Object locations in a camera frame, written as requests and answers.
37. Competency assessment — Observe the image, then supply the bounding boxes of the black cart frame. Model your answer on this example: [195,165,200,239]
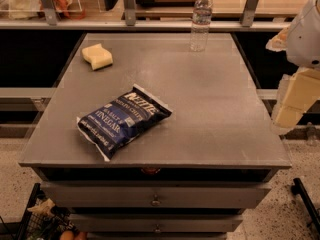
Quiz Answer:
[291,178,320,234]

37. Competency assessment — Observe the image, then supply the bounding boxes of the blue Kettle chip bag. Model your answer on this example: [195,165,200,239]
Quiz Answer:
[77,84,172,162]

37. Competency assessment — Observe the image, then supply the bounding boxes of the grey lower drawer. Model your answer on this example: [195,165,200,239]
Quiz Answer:
[71,214,242,233]

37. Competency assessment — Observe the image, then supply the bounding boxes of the grey upper drawer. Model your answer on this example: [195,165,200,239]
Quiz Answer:
[41,182,270,209]

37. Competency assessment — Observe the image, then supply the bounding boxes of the grey drawer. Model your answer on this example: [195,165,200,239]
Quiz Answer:
[71,214,242,233]
[41,182,270,209]

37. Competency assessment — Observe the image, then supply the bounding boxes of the clear plastic water bottle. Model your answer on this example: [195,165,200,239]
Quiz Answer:
[190,0,213,52]

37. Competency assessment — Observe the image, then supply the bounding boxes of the yellow sponge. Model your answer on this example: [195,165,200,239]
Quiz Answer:
[82,43,113,70]

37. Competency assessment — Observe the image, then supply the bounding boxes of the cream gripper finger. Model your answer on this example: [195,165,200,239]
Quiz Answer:
[271,67,320,135]
[265,27,289,52]

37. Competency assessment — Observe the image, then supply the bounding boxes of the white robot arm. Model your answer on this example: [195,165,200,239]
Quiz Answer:
[266,0,320,135]

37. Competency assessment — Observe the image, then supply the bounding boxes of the black wire basket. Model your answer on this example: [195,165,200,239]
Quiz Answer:
[14,183,79,240]

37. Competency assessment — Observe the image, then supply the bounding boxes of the clear plastic storage bin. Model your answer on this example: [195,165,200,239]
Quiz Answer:
[0,0,85,20]

